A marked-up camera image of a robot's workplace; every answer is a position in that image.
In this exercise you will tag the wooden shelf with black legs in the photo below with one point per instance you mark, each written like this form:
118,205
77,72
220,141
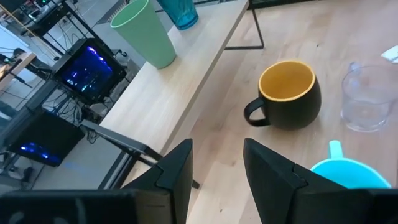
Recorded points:
161,93

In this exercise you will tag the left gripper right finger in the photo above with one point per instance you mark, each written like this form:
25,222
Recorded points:
280,199

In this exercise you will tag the black mug yellow inside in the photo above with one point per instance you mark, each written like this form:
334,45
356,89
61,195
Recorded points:
295,105

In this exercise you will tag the green plastic cup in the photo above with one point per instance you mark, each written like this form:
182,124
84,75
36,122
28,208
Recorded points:
146,37

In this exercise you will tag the clear glass mug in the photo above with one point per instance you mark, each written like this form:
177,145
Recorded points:
367,102

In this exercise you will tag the white printed cloth tag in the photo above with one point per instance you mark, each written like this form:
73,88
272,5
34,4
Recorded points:
391,55

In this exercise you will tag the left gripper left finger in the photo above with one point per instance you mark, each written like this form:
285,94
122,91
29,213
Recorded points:
155,202

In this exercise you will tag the light blue plastic mug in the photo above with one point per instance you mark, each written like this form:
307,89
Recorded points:
348,174

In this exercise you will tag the teal faceted tumbler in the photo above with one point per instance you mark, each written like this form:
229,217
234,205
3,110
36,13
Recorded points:
182,14

